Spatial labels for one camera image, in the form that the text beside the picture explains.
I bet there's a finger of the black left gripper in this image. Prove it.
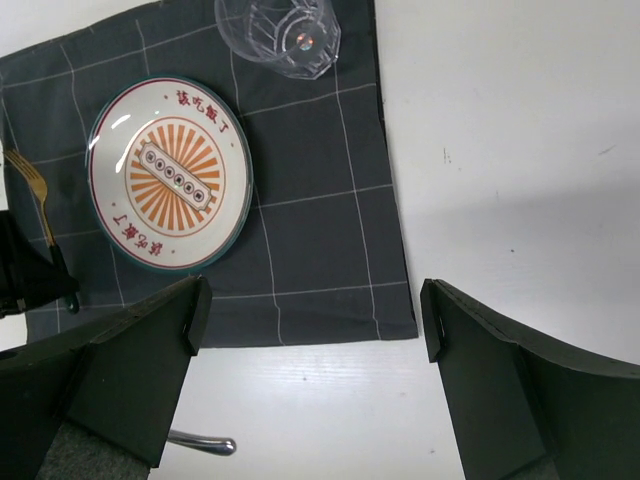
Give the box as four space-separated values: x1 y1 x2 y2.
1 210 79 318

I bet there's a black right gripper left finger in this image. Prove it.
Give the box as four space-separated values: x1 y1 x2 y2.
1 277 211 479

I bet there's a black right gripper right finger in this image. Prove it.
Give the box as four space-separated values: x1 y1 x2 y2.
420 279 639 479

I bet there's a gold fork black handle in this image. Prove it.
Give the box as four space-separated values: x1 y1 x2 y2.
4 149 81 315

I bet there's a silver table knife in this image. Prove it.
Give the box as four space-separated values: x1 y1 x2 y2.
167 430 237 456

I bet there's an orange sunburst ceramic plate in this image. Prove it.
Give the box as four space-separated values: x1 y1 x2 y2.
85 75 253 273

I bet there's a dark checked cloth placemat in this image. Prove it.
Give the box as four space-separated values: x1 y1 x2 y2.
1 1 417 348

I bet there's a clear drinking glass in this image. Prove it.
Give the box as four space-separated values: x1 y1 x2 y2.
214 0 341 80

